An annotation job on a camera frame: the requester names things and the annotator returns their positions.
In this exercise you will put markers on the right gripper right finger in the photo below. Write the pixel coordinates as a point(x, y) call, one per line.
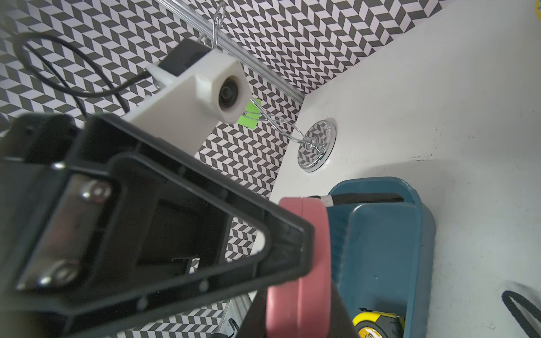
point(275, 314)

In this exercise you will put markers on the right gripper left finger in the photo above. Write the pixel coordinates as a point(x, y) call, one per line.
point(104, 228)

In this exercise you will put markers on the pink tape measure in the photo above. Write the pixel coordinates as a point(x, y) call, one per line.
point(314, 278)

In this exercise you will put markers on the teal plastic storage box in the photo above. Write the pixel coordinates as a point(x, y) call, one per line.
point(382, 247)

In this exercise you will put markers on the chrome wire glass rack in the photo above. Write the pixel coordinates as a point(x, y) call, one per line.
point(315, 145)

